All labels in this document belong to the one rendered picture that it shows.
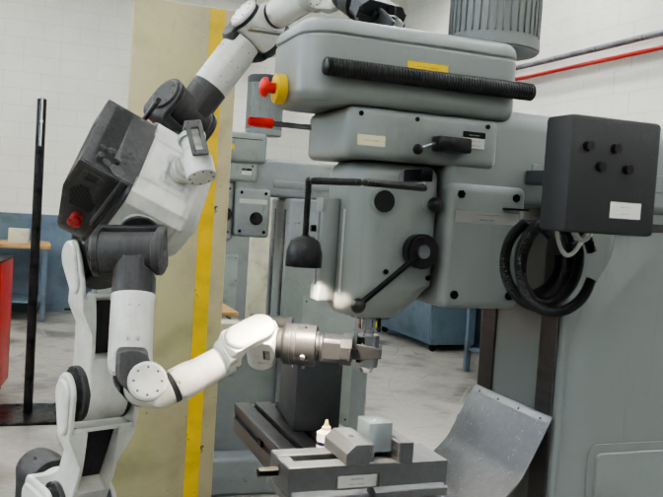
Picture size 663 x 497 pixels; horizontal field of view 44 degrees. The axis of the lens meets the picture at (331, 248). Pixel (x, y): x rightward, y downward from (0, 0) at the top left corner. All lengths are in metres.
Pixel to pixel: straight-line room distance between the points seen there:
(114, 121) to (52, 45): 8.84
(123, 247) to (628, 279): 1.06
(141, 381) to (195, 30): 2.02
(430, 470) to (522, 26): 0.94
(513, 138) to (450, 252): 0.28
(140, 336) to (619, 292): 1.00
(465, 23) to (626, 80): 5.99
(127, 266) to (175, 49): 1.79
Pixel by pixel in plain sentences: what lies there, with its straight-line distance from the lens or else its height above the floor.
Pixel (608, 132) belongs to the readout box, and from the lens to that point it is 1.55.
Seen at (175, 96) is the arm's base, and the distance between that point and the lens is 1.97.
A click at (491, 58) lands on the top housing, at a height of 1.85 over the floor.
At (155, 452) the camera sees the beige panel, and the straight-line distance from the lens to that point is 3.50.
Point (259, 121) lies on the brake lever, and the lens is 1.73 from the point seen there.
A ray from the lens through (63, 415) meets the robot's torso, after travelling 2.18.
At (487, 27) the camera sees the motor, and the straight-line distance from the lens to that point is 1.78.
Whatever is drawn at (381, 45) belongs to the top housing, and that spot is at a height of 1.84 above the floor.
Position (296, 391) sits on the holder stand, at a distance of 2.08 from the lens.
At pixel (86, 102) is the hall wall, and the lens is 10.65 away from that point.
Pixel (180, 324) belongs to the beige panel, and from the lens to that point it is 3.39.
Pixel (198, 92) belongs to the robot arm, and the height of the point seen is 1.79.
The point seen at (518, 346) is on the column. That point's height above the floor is 1.24.
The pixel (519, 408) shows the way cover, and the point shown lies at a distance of 1.90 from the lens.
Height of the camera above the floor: 1.53
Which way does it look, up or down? 3 degrees down
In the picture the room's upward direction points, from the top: 4 degrees clockwise
